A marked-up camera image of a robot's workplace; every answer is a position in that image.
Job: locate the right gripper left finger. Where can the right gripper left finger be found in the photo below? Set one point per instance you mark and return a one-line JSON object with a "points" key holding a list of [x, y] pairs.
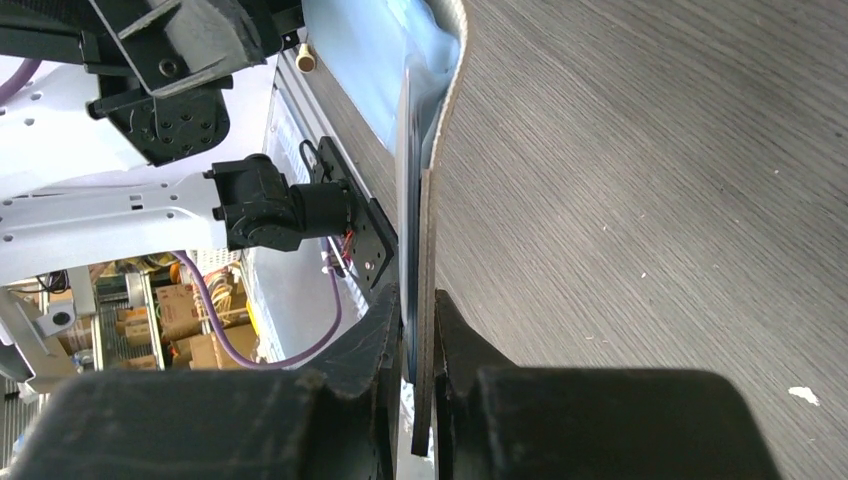
{"points": [[335, 417]]}

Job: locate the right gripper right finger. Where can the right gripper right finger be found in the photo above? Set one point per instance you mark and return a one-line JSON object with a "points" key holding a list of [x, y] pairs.
{"points": [[497, 420]]}

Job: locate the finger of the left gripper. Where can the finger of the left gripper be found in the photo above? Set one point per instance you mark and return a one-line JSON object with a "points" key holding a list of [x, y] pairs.
{"points": [[177, 45]]}

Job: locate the clear plastic card holder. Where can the clear plastic card holder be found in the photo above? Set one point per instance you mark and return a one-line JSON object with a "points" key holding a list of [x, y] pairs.
{"points": [[401, 63]]}

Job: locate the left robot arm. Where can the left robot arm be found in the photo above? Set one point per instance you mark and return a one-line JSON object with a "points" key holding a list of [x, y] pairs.
{"points": [[118, 151]]}

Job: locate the small beige cylinder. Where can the small beige cylinder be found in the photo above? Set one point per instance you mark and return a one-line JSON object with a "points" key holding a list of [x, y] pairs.
{"points": [[305, 60]]}

